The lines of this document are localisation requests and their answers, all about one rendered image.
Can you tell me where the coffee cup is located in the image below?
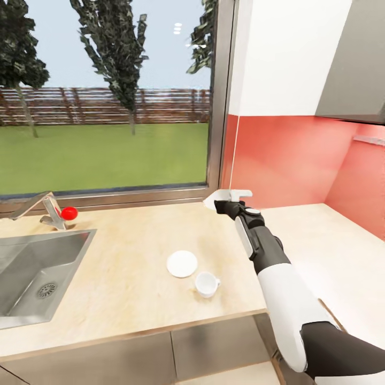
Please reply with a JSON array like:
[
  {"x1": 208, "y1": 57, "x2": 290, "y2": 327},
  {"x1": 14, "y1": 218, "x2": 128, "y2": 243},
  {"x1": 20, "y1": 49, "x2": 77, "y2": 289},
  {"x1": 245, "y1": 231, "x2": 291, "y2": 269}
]
[{"x1": 195, "y1": 272, "x2": 221, "y2": 298}]

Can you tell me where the saucer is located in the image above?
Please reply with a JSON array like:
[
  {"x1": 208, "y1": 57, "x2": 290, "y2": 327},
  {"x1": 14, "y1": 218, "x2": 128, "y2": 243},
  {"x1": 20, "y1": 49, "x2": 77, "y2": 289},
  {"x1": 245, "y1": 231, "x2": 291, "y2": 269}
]
[{"x1": 167, "y1": 251, "x2": 197, "y2": 278}]

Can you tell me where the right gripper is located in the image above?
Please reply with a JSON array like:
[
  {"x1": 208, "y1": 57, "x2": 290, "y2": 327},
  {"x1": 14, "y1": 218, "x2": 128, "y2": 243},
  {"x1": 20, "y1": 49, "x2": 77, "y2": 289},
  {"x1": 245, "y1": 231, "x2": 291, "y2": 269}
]
[{"x1": 214, "y1": 200, "x2": 245, "y2": 221}]

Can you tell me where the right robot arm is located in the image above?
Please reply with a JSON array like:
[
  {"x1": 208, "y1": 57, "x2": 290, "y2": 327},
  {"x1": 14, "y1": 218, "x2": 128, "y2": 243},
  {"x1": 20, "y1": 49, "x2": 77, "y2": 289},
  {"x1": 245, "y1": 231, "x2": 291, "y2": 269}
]
[{"x1": 214, "y1": 190, "x2": 385, "y2": 385}]

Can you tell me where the paper coffee filter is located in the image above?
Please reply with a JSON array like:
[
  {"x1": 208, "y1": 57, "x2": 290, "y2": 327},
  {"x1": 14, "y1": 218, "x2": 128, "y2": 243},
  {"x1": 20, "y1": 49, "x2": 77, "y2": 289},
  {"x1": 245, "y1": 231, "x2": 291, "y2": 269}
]
[{"x1": 204, "y1": 189, "x2": 231, "y2": 210}]

